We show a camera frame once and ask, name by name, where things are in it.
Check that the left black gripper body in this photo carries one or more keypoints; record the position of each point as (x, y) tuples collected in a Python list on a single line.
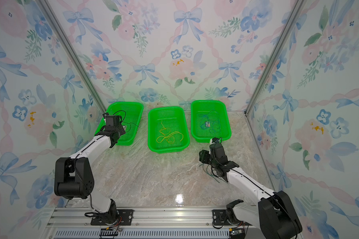
[(122, 131)]

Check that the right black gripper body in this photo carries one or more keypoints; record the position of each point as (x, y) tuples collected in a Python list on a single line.
[(206, 158)]

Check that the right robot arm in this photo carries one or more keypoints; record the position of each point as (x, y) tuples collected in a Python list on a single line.
[(274, 213)]

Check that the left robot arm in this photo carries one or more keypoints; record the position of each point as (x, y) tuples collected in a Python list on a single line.
[(74, 180)]

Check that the left green plastic basket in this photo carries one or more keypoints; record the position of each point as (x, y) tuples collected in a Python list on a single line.
[(131, 113)]

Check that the green plastic basket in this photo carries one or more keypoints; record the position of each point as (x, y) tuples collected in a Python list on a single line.
[(131, 113), (213, 111), (167, 130)]

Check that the right green plastic basket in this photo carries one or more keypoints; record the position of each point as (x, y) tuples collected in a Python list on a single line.
[(213, 111)]

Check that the middle green plastic basket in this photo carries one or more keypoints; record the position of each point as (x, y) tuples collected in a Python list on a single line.
[(167, 130)]

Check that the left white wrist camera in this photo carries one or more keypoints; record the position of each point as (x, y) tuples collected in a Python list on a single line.
[(112, 120)]

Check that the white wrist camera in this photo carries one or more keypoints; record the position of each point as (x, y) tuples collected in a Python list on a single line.
[(112, 120), (216, 149)]

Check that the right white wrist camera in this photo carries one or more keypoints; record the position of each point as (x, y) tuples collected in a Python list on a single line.
[(216, 149)]

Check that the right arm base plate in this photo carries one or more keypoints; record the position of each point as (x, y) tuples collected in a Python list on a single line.
[(226, 218)]

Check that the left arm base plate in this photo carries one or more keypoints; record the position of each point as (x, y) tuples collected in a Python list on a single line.
[(125, 217)]

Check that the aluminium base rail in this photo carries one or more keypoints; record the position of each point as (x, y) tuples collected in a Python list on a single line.
[(146, 223)]

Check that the left aluminium corner post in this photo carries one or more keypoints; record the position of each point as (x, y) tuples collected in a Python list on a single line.
[(70, 51)]

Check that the aluminium corner post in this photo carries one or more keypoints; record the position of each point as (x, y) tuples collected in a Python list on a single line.
[(70, 51), (296, 11)]

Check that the right aluminium corner post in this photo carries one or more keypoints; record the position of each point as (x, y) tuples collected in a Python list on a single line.
[(296, 11)]

